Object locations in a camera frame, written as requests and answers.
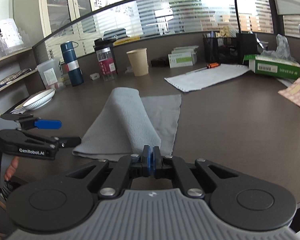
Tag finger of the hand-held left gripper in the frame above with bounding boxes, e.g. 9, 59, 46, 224
51, 135, 82, 149
0, 114, 62, 130

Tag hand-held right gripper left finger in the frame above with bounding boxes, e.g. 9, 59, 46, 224
64, 145, 152, 198

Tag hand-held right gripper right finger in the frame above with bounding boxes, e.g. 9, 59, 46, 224
152, 146, 242, 199

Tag grey towel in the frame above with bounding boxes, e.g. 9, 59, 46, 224
72, 87, 182, 162

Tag person's left hand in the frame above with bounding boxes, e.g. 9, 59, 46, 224
0, 153, 21, 181

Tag white ribbed bowl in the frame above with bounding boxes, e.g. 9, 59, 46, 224
22, 89, 56, 111

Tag paper stack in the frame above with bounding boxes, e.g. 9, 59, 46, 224
10, 105, 28, 113

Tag clear plastic container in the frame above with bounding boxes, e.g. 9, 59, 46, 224
37, 57, 65, 92

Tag plaid cloth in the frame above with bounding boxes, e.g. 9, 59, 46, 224
0, 69, 32, 87

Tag dark blue thermos bottle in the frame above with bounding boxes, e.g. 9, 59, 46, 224
60, 41, 84, 87

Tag clear jar with red label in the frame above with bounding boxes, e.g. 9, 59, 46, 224
95, 46, 118, 82

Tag black water bottle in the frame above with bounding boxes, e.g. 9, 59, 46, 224
94, 38, 115, 53

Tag bagged paper cups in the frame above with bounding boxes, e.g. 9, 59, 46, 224
0, 19, 30, 57

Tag white printed paper sheet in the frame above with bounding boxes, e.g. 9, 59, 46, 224
164, 64, 250, 92

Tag beige paper cup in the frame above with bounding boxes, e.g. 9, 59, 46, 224
126, 48, 149, 77

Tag small black pouch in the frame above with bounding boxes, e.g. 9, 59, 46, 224
150, 57, 169, 67

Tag white and green business card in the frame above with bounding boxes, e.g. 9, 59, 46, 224
168, 53, 193, 68

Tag dark bag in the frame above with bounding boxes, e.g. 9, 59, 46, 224
104, 29, 128, 40

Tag yellow flat box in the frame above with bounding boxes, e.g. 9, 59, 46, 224
114, 36, 142, 46

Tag stack of white card boxes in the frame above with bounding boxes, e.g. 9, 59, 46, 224
171, 45, 199, 64

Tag beige glass door cabinet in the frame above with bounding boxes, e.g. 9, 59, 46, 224
14, 0, 108, 39

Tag black mesh desk organizer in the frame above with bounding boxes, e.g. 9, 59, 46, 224
203, 34, 239, 64

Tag yellow toy bricks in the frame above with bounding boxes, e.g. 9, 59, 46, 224
216, 26, 232, 38

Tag black rectangular box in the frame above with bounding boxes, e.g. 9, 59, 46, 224
236, 32, 258, 64

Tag white loose paper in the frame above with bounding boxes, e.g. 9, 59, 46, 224
275, 77, 298, 87

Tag green and white carton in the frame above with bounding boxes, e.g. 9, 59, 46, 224
242, 54, 300, 80

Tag pink sticker label sheet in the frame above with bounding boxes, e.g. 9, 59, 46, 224
277, 77, 300, 115

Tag grey plastic bag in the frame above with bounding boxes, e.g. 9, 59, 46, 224
260, 34, 298, 62

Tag black lamp pole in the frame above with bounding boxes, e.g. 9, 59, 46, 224
232, 0, 241, 34

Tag wooden wall shelf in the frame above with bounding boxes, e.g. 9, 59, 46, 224
0, 45, 44, 110

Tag orange handled screwdriver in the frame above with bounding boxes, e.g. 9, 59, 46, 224
186, 62, 220, 75

